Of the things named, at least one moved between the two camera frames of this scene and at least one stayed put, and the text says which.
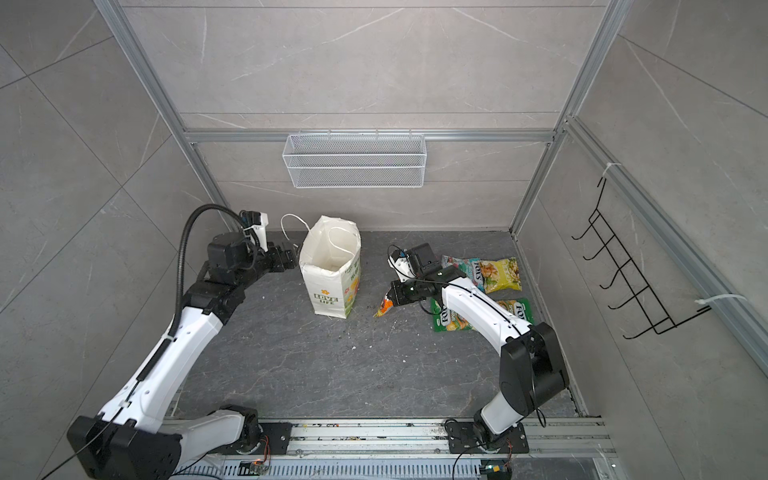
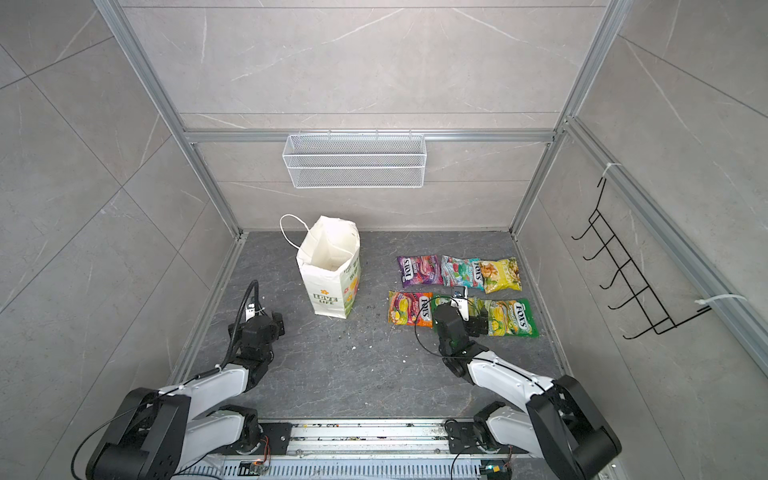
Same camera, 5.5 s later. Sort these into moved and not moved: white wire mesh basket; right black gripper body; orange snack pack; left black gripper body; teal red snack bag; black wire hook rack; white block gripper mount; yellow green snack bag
Moved: white block gripper mount; right black gripper body; left black gripper body; orange snack pack
Not moved: teal red snack bag; yellow green snack bag; black wire hook rack; white wire mesh basket
